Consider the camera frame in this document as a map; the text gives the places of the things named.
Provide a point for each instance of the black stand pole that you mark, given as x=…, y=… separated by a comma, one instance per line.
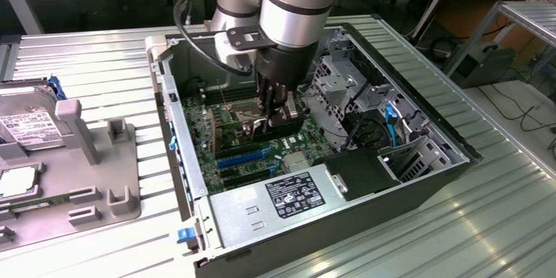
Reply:
x=438, y=1

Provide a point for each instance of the grey parts rack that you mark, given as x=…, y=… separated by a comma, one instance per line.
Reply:
x=56, y=177

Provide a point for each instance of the black chassis intrusion switch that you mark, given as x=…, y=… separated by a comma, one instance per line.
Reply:
x=172, y=98

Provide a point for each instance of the silver CPU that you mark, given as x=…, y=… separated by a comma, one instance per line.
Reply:
x=14, y=182

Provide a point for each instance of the blue plastic case latch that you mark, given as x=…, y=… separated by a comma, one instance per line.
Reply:
x=184, y=235

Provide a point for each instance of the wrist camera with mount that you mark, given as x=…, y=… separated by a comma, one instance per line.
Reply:
x=246, y=38

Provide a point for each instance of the silver metal disk bay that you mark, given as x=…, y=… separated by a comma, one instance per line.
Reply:
x=342, y=82

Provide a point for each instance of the black RAM slot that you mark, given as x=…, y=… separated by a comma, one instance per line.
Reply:
x=229, y=96
x=228, y=89

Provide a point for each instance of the short black expansion slot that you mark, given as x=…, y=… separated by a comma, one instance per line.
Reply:
x=226, y=172

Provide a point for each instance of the metal slat side table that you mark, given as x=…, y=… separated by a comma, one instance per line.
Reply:
x=533, y=17

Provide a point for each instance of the open black PC case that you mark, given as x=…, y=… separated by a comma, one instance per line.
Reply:
x=390, y=226

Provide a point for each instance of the green RAM stick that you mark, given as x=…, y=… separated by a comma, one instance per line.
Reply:
x=56, y=200

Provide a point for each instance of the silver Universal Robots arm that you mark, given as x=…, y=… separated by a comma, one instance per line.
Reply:
x=294, y=8

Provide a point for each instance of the long black expansion slot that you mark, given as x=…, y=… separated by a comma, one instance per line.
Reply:
x=236, y=154
x=249, y=177
x=242, y=184

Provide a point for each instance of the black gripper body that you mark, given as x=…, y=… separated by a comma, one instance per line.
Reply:
x=286, y=63

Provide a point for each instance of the black graphics card with fan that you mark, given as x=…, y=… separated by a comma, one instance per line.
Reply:
x=234, y=131

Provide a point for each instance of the thin metal locking lever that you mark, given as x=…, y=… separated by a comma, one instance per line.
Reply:
x=221, y=95

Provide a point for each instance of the green motherboard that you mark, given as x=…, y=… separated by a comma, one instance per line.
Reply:
x=312, y=134

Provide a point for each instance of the black plastic air shroud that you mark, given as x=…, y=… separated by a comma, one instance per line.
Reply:
x=356, y=174

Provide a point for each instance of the grey power supply unit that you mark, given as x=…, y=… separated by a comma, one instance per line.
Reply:
x=242, y=219

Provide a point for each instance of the hard disk with blue rails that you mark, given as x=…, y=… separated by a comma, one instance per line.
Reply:
x=30, y=128

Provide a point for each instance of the silver chipset heatsink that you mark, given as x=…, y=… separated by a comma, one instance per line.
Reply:
x=297, y=161

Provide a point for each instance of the blue expansion slot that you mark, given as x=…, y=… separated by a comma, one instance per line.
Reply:
x=240, y=160

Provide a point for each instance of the perforated metal bay cage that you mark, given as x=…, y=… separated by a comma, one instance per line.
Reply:
x=416, y=161

